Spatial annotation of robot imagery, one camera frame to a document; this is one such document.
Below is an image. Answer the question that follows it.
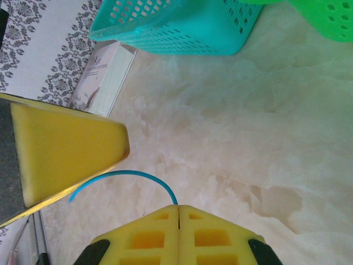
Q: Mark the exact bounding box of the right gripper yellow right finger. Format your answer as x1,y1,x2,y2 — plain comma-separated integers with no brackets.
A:
178,204,285,265

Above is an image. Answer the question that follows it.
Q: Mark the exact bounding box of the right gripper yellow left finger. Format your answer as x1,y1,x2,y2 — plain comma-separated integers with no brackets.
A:
73,204,180,265

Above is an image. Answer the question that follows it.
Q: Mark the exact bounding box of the blue wire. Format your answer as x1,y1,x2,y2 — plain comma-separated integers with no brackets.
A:
68,170,179,206

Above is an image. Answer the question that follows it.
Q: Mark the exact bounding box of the grey picture book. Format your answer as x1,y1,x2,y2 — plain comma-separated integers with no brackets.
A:
68,41,138,118

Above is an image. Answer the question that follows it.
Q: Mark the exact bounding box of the teal plastic basket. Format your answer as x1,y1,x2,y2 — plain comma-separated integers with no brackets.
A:
88,0,264,57

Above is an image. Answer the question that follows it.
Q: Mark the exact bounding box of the green plastic basket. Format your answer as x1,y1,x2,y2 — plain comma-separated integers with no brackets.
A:
239,0,353,44

